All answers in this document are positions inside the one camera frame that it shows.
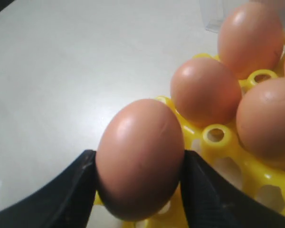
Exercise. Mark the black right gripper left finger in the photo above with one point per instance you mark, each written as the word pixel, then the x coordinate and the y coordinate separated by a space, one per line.
pixel 65 202

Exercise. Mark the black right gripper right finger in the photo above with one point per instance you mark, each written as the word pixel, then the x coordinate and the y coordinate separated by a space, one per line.
pixel 210 201

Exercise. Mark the clear plastic box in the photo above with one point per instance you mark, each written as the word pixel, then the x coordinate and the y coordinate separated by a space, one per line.
pixel 213 12

